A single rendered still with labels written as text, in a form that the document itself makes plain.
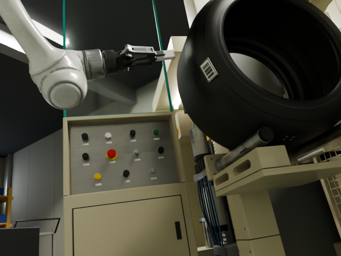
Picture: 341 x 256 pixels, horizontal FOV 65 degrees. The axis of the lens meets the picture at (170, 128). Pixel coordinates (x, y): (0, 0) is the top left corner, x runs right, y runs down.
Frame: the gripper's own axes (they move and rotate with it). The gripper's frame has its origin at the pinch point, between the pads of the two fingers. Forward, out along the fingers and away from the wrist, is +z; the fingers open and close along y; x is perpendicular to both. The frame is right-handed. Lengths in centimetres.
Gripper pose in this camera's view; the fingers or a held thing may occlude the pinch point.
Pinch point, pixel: (164, 55)
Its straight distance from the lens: 94.3
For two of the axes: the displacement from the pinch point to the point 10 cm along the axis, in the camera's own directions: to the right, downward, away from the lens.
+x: 2.8, 9.0, -3.2
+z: 9.4, -1.9, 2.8
